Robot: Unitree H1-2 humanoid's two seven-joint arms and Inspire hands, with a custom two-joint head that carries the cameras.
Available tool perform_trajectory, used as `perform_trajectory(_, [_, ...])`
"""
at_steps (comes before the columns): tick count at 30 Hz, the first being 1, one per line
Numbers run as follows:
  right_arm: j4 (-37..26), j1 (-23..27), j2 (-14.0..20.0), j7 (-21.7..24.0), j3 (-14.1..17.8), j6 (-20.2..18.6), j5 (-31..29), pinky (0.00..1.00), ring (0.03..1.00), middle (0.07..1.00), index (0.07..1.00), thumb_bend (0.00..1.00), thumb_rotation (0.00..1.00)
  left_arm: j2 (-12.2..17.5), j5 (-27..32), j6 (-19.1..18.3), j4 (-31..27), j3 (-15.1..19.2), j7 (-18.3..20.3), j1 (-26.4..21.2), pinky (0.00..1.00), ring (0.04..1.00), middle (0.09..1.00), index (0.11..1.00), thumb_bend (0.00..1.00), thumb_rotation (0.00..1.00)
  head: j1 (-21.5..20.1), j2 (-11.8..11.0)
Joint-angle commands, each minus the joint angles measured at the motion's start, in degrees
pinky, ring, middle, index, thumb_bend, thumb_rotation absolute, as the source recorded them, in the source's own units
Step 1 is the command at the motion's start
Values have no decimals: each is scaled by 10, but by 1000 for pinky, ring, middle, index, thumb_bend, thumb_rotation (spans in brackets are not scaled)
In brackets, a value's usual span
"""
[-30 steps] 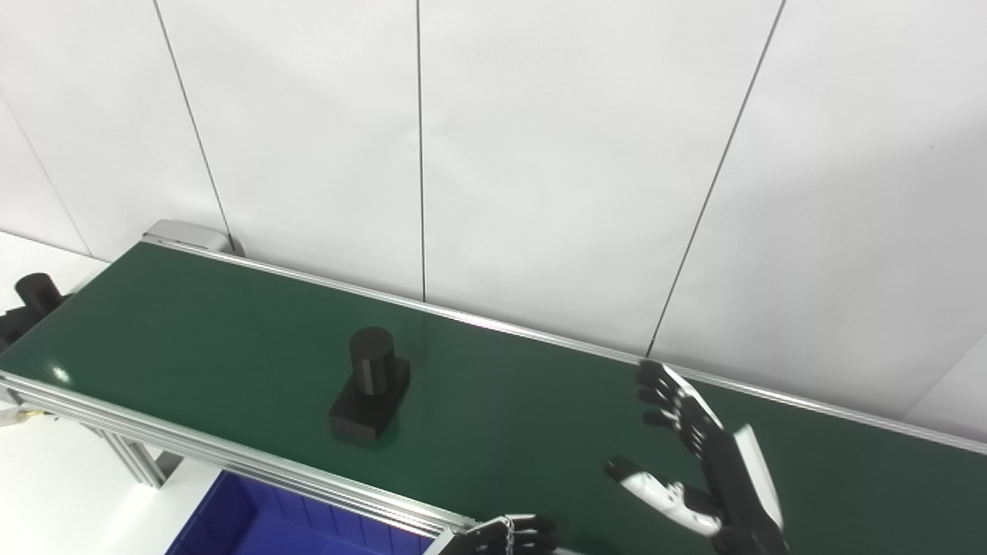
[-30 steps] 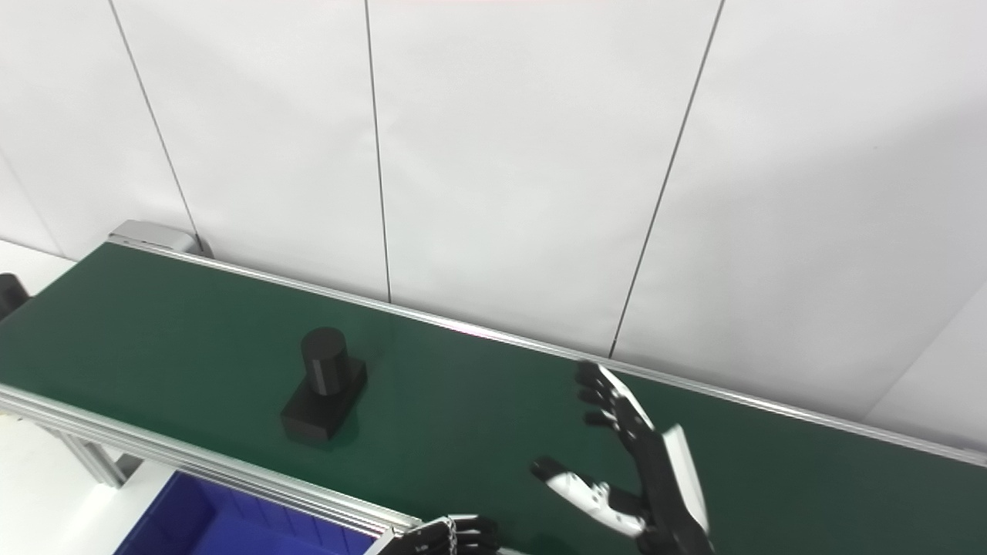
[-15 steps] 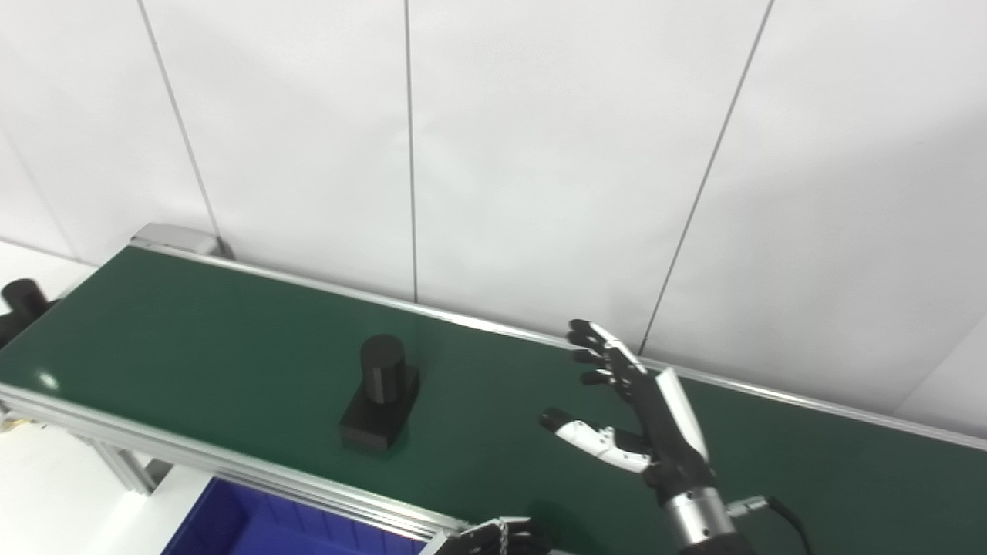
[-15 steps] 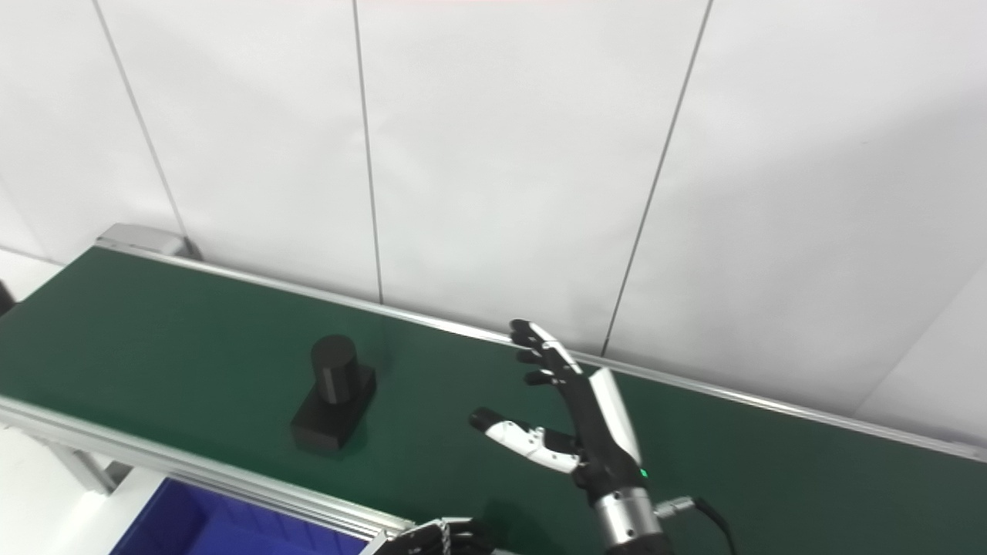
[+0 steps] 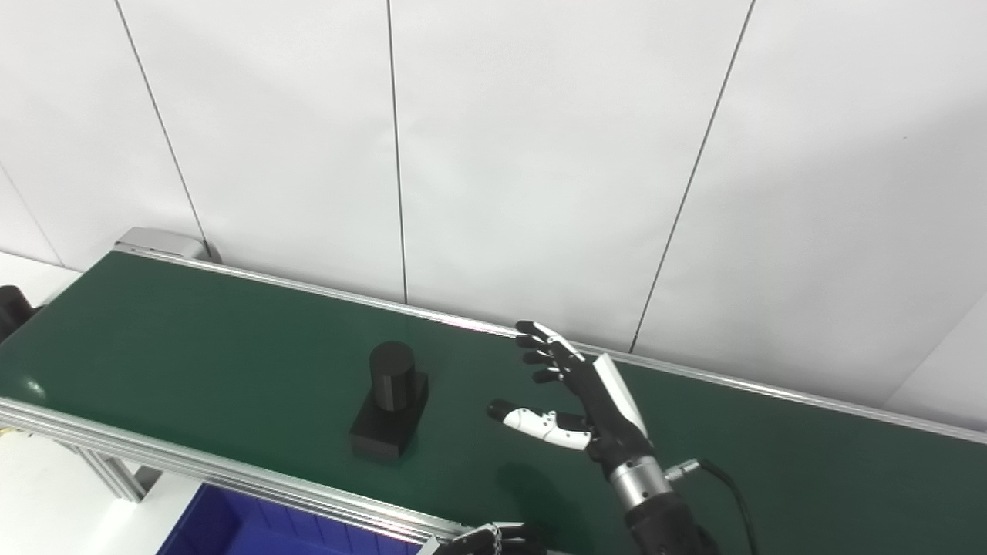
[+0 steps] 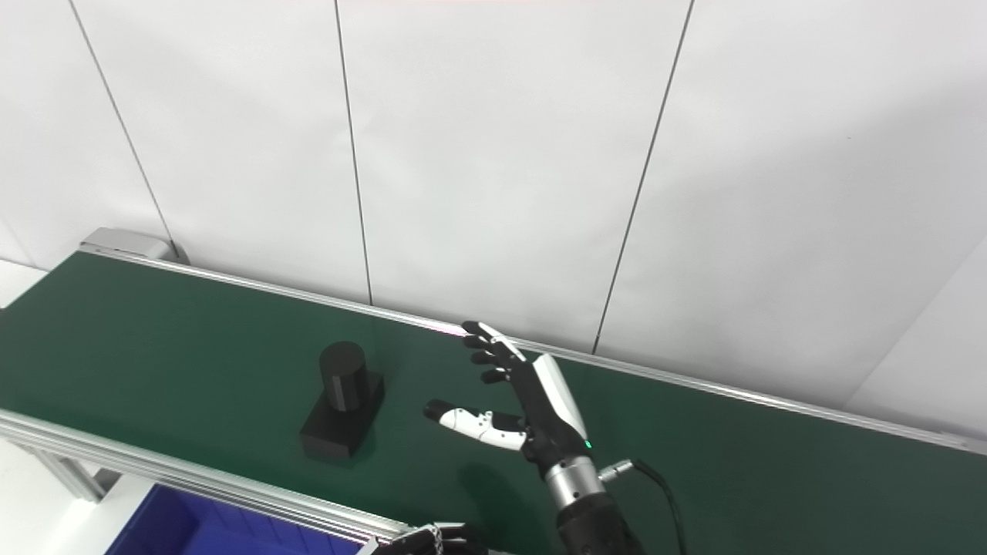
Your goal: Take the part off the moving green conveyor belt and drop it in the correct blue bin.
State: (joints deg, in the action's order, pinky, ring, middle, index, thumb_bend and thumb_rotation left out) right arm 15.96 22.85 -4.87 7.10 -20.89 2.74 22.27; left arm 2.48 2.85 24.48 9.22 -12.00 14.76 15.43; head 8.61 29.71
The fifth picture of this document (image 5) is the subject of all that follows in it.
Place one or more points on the green conveyor belt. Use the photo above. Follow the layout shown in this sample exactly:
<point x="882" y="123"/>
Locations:
<point x="231" y="474"/>
<point x="231" y="362"/>

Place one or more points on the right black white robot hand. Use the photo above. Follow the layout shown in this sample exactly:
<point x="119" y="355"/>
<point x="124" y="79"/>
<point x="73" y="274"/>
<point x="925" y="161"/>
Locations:
<point x="609" y="416"/>

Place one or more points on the black cylinder block part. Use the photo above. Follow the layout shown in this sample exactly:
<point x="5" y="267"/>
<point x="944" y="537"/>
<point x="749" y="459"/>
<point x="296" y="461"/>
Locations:
<point x="389" y="401"/>

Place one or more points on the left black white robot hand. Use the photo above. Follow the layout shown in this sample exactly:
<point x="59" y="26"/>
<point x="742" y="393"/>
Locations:
<point x="486" y="541"/>

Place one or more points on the black conveyor motor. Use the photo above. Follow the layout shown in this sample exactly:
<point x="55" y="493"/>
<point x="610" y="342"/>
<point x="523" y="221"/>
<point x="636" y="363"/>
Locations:
<point x="11" y="312"/>

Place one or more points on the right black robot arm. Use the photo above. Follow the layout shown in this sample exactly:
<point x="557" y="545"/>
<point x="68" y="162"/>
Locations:
<point x="655" y="509"/>

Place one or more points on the blue plastic bin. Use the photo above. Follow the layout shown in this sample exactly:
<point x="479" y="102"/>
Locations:
<point x="254" y="528"/>

